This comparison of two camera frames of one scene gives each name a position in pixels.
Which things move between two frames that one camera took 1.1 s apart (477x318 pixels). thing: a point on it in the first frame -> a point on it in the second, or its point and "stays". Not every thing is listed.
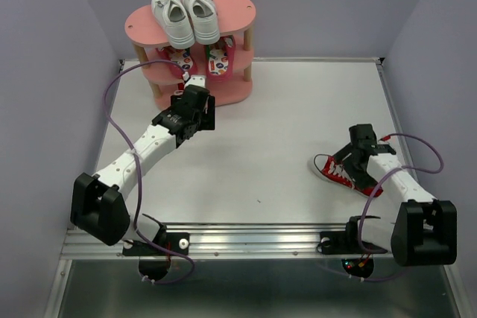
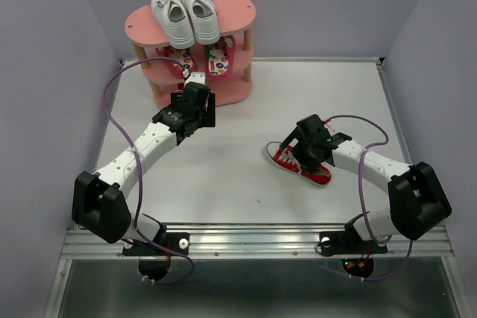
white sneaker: x=173 y=18 stays
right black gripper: x=360 y=178 -> x=307 y=163
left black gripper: x=209 y=118 stays
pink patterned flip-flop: x=179 y=60 stays
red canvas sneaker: x=327 y=167 -> x=287 y=159
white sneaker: x=201 y=8 stays
